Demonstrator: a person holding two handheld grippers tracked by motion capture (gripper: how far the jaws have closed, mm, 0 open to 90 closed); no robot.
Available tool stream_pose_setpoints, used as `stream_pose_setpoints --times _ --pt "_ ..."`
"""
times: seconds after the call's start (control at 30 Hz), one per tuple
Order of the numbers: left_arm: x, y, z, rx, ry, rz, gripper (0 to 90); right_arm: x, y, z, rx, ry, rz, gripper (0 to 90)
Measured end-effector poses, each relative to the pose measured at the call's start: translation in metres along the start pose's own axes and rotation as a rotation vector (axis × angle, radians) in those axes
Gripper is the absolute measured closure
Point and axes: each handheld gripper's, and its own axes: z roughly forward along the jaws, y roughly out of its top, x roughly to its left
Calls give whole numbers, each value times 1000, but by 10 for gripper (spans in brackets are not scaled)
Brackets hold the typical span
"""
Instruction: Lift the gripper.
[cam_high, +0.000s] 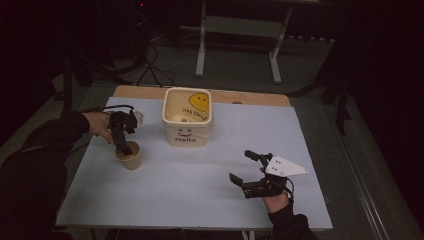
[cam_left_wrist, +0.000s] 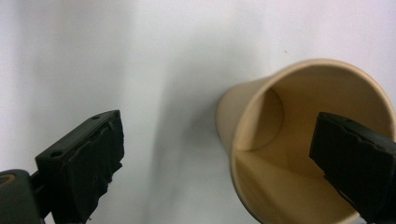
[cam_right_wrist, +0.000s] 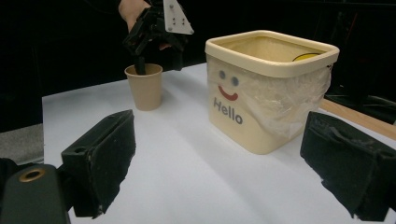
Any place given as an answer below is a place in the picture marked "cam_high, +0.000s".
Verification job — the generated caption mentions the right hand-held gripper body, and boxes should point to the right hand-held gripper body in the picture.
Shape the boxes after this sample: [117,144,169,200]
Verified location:
[242,153,310,200]

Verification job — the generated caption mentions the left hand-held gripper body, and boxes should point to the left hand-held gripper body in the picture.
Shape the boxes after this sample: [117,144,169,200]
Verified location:
[107,109,145,135]

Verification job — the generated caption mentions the brown paper cup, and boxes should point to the brown paper cup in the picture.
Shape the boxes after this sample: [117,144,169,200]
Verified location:
[115,140,142,171]

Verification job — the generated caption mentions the cream plastic bucket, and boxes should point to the cream plastic bucket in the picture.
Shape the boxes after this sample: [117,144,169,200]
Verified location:
[161,87,215,148]

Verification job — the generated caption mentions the person's left hand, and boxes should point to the person's left hand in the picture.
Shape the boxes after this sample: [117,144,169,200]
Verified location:
[82,111,116,145]

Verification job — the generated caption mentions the person's right hand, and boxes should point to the person's right hand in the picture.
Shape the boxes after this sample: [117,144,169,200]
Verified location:
[259,166,292,215]

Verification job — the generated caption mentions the white table mat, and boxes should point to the white table mat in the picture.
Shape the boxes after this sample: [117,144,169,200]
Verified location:
[55,96,333,231]

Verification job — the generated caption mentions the black tripod stand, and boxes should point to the black tripod stand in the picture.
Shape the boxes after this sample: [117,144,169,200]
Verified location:
[288,19,353,136]

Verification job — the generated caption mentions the white metal stand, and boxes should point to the white metal stand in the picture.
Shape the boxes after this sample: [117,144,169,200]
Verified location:
[195,0,294,85]

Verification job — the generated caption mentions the black floor cables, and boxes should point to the black floor cables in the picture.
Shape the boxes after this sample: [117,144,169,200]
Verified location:
[113,43,177,88]

